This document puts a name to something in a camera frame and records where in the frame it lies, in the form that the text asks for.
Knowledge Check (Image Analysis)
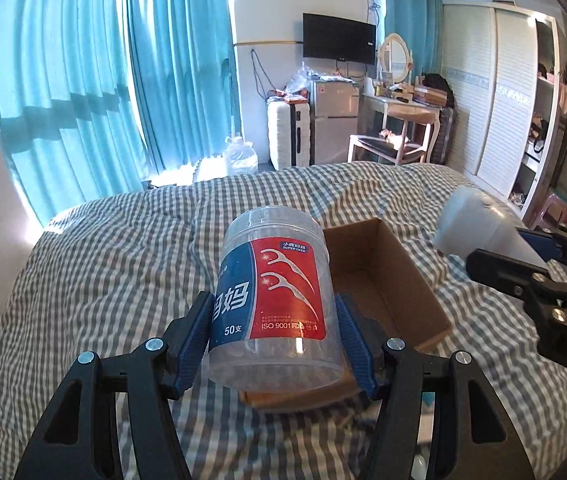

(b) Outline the white tape roll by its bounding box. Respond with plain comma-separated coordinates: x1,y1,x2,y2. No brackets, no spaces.
433,186,547,269

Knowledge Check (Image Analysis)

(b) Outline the blue corner curtain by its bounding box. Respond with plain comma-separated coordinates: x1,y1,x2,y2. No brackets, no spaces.
384,0,443,75

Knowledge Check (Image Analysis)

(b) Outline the brown cardboard box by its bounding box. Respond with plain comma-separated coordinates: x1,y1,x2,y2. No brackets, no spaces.
239,216,454,413

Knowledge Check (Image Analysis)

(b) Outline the blue window curtain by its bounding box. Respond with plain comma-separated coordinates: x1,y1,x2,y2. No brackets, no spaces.
0,0,241,223

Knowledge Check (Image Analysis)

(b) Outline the checkered grey white bedspread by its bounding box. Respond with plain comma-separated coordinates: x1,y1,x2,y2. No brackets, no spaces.
0,162,567,479

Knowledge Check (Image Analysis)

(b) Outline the clear dental floss jar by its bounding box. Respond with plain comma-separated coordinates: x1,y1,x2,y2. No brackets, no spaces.
206,206,343,393

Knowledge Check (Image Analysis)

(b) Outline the white oval vanity mirror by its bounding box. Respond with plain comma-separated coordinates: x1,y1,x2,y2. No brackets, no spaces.
378,32,413,84

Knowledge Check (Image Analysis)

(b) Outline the white dressing table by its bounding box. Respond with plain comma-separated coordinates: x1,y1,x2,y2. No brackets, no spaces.
360,90,453,164

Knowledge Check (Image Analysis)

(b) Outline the white suitcase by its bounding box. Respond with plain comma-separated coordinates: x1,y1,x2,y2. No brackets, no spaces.
266,100,311,170

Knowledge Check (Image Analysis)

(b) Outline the black wall television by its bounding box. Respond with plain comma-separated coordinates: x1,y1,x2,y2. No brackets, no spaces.
302,13,376,65

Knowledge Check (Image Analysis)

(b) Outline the white louvered wardrobe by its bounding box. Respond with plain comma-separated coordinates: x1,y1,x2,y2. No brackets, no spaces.
442,2,563,223

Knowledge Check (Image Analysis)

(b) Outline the silver mini fridge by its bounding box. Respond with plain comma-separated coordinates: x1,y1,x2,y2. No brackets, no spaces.
311,78,359,165

